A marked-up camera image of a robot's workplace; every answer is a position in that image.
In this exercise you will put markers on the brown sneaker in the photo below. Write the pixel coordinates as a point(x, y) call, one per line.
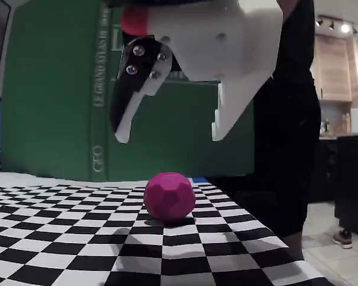
point(343, 238)

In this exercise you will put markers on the person in black clothes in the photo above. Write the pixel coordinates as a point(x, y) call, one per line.
point(286, 149)

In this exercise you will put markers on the green atlas book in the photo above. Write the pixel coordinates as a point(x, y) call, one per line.
point(47, 89)

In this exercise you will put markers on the black white checkerboard paper mat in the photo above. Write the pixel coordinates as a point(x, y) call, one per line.
point(77, 238)

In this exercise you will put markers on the light wooden wall cabinets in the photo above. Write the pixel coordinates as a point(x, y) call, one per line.
point(334, 68)

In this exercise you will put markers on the ceiling track lights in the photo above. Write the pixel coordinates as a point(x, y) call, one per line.
point(335, 22)

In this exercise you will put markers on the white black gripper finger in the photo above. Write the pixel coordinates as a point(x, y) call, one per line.
point(128, 98)

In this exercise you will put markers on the pink faceted ball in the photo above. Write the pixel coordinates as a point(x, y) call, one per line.
point(168, 198)

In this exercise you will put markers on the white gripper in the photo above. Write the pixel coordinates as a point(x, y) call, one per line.
point(224, 50)

